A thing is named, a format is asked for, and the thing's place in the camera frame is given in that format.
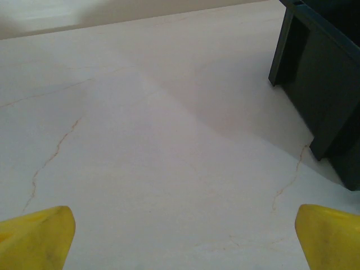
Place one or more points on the black plastic bin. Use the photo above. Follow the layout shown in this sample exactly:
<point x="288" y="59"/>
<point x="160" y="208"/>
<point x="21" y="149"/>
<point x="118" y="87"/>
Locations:
<point x="323" y="70"/>

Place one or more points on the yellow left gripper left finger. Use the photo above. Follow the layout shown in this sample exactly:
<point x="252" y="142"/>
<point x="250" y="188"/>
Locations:
<point x="33" y="242"/>

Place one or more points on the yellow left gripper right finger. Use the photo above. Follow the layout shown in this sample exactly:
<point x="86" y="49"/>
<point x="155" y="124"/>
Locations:
<point x="332" y="242"/>

